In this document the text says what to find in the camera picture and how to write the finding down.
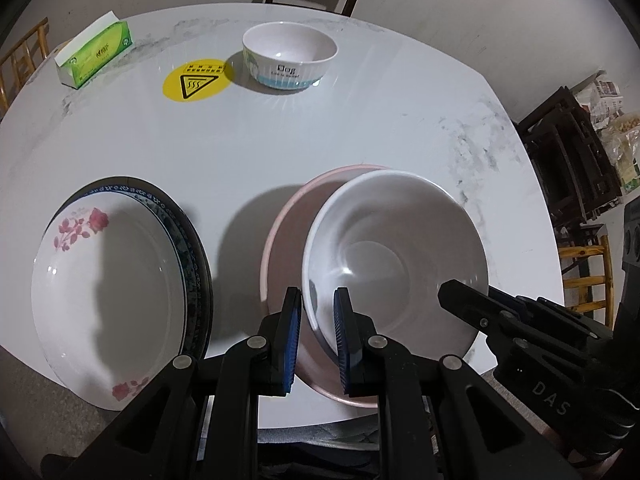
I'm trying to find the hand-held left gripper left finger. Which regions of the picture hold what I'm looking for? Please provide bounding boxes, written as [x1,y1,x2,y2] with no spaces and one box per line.
[42,286,303,480]

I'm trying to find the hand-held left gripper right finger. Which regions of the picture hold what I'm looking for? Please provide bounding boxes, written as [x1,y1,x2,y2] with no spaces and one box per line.
[332,286,583,480]

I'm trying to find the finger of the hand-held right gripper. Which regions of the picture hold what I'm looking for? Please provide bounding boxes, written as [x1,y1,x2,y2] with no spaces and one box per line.
[437,280,538,366]
[487,285,613,341]

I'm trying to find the pink bowl with white inside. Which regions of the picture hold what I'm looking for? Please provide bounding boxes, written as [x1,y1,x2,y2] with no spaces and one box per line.
[301,170,489,367]

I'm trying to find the ribbed white and pink bowl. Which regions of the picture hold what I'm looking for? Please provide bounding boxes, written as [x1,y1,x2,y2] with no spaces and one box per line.
[260,164,396,408]

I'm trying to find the white plate with pink flowers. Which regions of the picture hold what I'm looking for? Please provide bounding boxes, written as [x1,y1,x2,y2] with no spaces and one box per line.
[31,205,188,412]

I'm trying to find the bamboo chair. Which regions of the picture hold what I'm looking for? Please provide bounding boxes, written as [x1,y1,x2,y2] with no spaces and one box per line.
[557,232,616,329]

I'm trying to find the dark cloth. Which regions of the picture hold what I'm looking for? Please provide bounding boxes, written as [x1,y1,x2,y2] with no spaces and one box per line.
[256,420,383,480]

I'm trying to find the stack of dark wooden stools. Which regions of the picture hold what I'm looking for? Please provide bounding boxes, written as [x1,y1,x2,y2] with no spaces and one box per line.
[517,85,624,231]

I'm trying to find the green and white box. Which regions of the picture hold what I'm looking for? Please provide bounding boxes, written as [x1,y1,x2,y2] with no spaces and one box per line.
[620,160,640,196]

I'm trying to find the clear bag of yellow goods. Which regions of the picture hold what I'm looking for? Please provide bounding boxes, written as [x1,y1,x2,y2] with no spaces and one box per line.
[602,112,640,162]

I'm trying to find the bag of newspapers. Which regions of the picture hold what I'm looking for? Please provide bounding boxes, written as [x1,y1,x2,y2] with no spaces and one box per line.
[575,72,627,131]

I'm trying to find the white bowl with blue print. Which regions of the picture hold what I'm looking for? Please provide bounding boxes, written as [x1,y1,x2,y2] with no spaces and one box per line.
[242,21,339,92]

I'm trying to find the yellow round warning sticker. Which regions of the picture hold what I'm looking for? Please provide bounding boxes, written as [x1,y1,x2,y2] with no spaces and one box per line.
[163,58,236,102]

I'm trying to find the green tissue pack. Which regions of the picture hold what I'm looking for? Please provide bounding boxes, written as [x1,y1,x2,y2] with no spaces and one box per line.
[54,11,135,90]

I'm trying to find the light wooden chair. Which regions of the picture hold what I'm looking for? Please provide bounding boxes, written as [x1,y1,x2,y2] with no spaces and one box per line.
[0,17,51,116]

